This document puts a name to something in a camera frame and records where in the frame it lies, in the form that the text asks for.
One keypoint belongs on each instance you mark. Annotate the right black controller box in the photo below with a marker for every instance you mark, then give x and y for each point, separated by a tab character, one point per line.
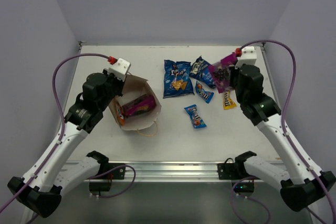
244	188

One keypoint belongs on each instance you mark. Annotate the black controller box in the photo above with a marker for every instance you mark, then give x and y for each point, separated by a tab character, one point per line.
99	187
244	188

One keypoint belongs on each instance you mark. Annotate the purple snack packet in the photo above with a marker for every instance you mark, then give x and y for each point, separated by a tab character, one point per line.
221	70
138	106

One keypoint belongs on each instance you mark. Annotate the brown paper bag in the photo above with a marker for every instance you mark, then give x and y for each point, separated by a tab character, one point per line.
135	87

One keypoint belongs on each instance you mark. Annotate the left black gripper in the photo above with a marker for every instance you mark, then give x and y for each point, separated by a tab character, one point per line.
117	85

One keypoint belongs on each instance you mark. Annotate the yellow M&M's packet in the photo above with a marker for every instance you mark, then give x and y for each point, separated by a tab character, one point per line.
228	102

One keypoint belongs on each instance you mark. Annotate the blue Kettle chips bag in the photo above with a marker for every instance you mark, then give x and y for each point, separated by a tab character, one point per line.
199	71

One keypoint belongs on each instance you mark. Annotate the small blue M&M's packet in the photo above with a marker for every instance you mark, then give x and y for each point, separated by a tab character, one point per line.
205	95

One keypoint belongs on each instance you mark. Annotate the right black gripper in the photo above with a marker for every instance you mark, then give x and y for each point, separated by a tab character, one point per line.
233	72

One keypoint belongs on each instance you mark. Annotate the aluminium front rail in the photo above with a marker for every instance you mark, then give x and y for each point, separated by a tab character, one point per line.
183	170

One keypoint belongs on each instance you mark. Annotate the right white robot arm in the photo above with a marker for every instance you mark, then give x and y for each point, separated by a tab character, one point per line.
303	182

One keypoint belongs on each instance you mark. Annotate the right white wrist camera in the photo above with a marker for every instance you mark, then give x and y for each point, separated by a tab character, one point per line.
245	56

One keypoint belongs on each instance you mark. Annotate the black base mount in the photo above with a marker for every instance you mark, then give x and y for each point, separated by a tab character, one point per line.
232	171
117	174

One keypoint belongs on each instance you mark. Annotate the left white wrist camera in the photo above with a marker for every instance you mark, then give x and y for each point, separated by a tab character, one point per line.
119	68

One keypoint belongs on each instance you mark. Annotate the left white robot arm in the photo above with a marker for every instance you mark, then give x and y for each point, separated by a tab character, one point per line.
42	187

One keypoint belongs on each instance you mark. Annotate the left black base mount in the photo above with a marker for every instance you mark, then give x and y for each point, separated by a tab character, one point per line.
117	174

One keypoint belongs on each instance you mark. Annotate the orange Fox's candy packet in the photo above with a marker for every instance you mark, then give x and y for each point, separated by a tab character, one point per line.
120	114

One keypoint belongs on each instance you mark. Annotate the left black controller box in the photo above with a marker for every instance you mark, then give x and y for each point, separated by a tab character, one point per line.
99	187

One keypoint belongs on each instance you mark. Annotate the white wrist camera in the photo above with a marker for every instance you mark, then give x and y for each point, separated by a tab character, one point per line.
245	56
119	68

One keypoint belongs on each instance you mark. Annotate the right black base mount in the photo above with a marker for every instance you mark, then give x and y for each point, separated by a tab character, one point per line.
232	171

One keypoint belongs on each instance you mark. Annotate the blue Doritos chips bag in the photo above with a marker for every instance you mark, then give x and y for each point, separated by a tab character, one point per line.
177	80

